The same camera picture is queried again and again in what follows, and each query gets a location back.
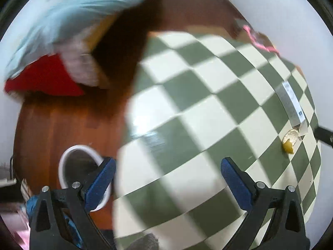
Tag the yellow clear wrapper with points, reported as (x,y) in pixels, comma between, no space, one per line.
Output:
(289,140)

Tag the black fuzzy trouser leg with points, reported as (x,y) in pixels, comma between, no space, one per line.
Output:
(147,242)

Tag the white round trash bin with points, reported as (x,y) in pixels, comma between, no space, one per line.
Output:
(81,163)

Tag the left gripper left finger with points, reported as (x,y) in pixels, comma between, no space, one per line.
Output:
(72,200)

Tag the white blue small carton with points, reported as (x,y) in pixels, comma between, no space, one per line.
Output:
(292,107)

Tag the red bed sheet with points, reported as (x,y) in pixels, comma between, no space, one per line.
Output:
(47,75)

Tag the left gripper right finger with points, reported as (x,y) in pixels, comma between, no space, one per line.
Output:
(286,229)

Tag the green white checkered tablecloth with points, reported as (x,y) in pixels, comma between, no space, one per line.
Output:
(197,99)

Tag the patterned grey pink blanket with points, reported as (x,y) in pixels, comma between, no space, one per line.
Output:
(78,62)

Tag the pink patterned bag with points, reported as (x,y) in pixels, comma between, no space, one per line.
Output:
(246,34)

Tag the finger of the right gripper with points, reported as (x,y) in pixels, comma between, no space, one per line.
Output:
(324,135)

